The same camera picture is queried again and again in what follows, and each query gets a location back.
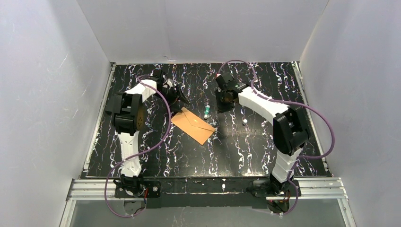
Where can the green white glue stick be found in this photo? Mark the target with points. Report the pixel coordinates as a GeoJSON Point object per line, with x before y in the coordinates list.
{"type": "Point", "coordinates": [206, 112]}

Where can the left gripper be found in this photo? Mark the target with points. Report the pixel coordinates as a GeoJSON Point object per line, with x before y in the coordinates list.
{"type": "Point", "coordinates": [175, 92]}

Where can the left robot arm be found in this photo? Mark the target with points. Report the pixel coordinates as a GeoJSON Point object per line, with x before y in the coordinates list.
{"type": "Point", "coordinates": [128, 118]}

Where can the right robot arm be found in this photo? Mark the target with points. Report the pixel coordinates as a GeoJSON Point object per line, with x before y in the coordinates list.
{"type": "Point", "coordinates": [290, 128]}

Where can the orange brown envelope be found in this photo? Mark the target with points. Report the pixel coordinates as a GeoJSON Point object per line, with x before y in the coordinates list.
{"type": "Point", "coordinates": [193, 125]}

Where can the aluminium rail frame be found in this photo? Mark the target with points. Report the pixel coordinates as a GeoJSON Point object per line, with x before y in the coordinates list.
{"type": "Point", "coordinates": [162, 192]}

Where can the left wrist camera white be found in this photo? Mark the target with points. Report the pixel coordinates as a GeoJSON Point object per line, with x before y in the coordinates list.
{"type": "Point", "coordinates": [168, 84]}

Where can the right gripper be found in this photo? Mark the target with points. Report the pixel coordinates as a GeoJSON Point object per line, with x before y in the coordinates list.
{"type": "Point", "coordinates": [223, 102]}

